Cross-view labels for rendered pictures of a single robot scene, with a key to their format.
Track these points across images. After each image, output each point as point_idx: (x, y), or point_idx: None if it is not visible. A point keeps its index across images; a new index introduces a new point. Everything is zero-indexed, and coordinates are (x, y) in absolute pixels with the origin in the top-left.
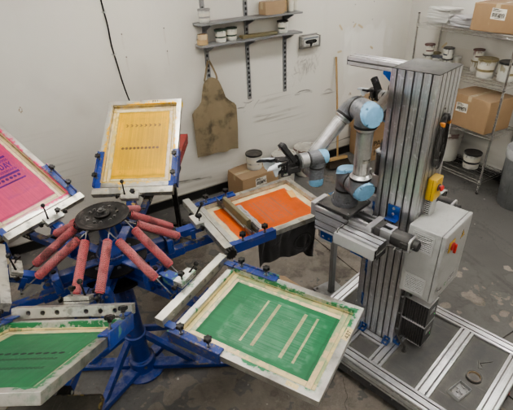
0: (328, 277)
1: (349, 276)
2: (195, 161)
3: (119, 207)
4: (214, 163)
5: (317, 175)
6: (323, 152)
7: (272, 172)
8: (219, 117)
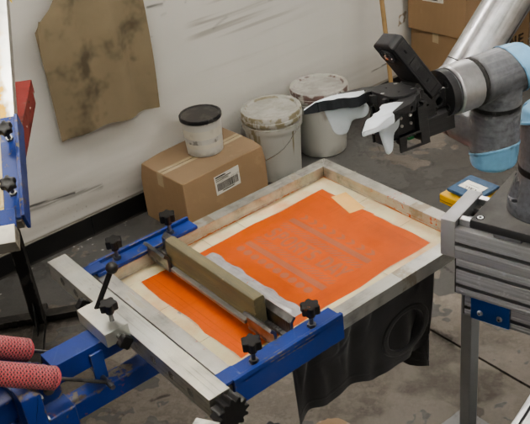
0: (451, 405)
1: (502, 393)
2: (55, 152)
3: None
4: (105, 151)
5: (506, 132)
6: (521, 54)
7: (251, 155)
8: (104, 34)
